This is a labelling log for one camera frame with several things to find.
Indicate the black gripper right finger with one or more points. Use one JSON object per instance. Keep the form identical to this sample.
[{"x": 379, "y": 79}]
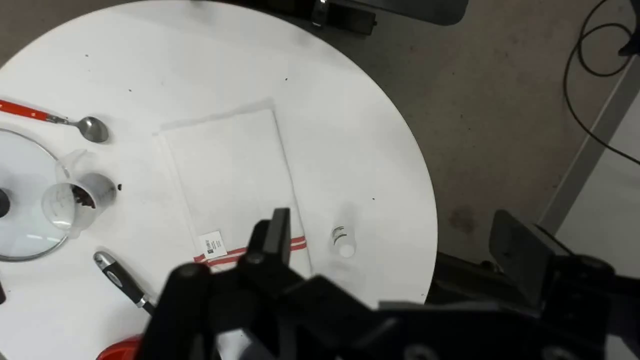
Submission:
[{"x": 526, "y": 256}]

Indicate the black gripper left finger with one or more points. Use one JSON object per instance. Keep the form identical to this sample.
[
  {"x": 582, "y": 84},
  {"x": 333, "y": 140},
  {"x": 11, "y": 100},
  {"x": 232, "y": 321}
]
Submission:
[{"x": 277, "y": 240}]

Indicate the red bowl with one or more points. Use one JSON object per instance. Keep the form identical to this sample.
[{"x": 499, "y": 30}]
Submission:
[{"x": 123, "y": 349}]

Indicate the clear plastic measuring cup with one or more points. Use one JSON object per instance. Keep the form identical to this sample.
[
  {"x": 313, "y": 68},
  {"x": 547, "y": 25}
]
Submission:
[{"x": 80, "y": 196}]

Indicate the glass pot lid black knob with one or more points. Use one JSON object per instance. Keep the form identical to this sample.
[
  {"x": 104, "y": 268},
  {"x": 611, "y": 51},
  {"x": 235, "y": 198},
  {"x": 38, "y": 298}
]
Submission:
[{"x": 22, "y": 201}]

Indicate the black platform table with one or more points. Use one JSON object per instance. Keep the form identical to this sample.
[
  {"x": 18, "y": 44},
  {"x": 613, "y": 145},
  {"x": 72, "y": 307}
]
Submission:
[{"x": 413, "y": 9}]

